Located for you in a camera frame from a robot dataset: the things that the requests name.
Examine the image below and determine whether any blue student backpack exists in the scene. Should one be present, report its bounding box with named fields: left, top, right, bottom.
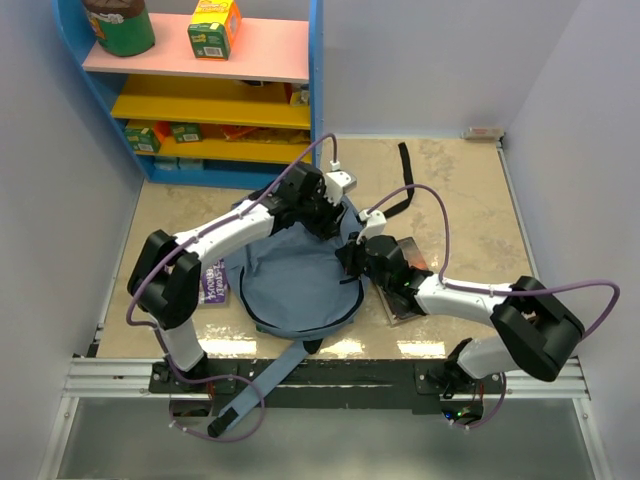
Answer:
left=206, top=142, right=417, bottom=437

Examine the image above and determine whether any green brown canister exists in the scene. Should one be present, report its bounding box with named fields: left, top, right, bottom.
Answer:
left=82, top=0, right=155, bottom=57

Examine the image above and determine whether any white wall label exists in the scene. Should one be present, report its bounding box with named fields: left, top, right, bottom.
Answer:
left=461, top=127, right=505, bottom=142

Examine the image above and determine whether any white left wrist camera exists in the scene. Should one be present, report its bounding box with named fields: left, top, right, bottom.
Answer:
left=324, top=170, right=357, bottom=206

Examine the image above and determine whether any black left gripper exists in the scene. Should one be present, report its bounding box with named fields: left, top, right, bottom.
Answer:
left=297, top=184, right=348, bottom=242

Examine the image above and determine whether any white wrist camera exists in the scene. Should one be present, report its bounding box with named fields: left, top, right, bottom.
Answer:
left=324, top=170, right=357, bottom=206
left=356, top=209, right=387, bottom=244

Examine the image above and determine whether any small green box on shelf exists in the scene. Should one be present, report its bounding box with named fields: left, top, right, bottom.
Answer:
left=170, top=122, right=203, bottom=143

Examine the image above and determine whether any Tale of Two Cities book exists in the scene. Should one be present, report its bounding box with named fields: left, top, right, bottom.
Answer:
left=374, top=235, right=433, bottom=327

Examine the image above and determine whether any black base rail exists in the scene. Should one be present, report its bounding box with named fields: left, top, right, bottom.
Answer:
left=149, top=359, right=502, bottom=414

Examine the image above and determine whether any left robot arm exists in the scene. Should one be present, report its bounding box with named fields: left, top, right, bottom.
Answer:
left=127, top=163, right=357, bottom=392

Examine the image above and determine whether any yellow green carton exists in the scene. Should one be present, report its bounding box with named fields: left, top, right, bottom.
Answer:
left=187, top=0, right=242, bottom=60

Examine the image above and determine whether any purple storey treehouse book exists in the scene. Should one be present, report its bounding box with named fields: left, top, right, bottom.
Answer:
left=198, top=259, right=229, bottom=307

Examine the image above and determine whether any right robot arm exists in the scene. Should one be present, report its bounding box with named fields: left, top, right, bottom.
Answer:
left=336, top=234, right=585, bottom=393

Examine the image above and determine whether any light blue tissue pack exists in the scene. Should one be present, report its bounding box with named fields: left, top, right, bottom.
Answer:
left=153, top=156, right=179, bottom=171

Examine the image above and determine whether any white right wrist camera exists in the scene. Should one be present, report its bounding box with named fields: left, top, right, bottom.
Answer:
left=356, top=209, right=387, bottom=244

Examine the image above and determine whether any blue shelf unit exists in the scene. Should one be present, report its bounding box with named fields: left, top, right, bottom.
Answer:
left=52, top=1, right=323, bottom=189

